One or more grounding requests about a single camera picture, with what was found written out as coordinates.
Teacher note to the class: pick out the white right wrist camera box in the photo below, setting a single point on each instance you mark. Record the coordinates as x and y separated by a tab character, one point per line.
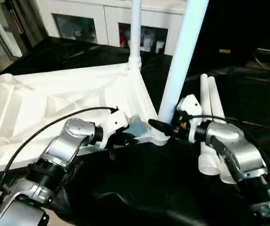
190	113

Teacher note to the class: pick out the white plastic table leg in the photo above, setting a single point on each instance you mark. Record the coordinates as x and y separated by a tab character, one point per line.
184	52
216	99
208	162
135	33

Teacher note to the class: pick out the white display cabinet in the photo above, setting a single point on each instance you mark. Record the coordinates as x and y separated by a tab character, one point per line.
102	9

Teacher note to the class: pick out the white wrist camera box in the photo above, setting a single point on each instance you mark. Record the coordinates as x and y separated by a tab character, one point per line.
190	113
114	123

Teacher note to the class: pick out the pale blue bottle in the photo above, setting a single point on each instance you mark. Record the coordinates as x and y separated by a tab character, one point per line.
147	42

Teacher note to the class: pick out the red bottle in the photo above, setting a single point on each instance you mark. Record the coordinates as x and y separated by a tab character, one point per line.
123	40

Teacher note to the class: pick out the black low cabinet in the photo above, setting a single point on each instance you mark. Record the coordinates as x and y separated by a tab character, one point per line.
248	26

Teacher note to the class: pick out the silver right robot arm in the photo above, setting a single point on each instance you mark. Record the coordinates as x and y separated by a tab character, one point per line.
238	155

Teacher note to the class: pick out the small white cup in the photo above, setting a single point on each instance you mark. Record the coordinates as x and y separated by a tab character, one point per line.
160	47

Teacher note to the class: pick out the small white figurine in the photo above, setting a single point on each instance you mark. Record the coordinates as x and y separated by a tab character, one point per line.
76	33
91	35

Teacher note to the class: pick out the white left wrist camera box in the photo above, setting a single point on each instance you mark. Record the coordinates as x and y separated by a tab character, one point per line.
114	123

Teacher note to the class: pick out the black work mat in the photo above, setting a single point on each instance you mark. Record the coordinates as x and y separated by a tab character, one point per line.
149	193

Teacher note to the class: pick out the white plastic table top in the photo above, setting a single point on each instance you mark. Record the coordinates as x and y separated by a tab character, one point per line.
45	99

